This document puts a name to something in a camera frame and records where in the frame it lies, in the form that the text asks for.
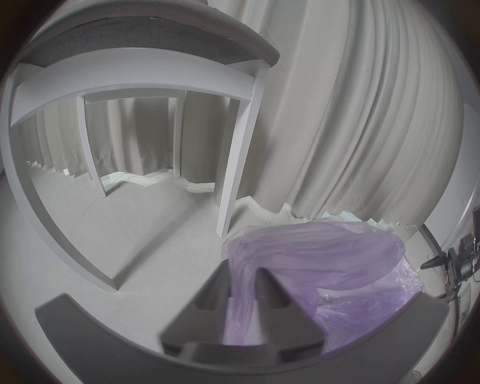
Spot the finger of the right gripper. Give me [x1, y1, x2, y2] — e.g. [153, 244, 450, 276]
[420, 255, 449, 269]

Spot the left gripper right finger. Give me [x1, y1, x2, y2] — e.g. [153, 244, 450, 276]
[255, 267, 326, 364]

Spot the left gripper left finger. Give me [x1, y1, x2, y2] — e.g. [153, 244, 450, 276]
[160, 259, 232, 356]

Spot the purple plastic bag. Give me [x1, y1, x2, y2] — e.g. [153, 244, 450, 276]
[221, 220, 425, 347]

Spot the white curtain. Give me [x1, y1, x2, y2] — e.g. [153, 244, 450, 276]
[15, 0, 361, 222]
[289, 0, 466, 230]

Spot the grey padded white chair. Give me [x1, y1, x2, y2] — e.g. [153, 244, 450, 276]
[0, 0, 281, 294]

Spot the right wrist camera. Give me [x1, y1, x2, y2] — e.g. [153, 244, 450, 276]
[460, 234, 477, 259]

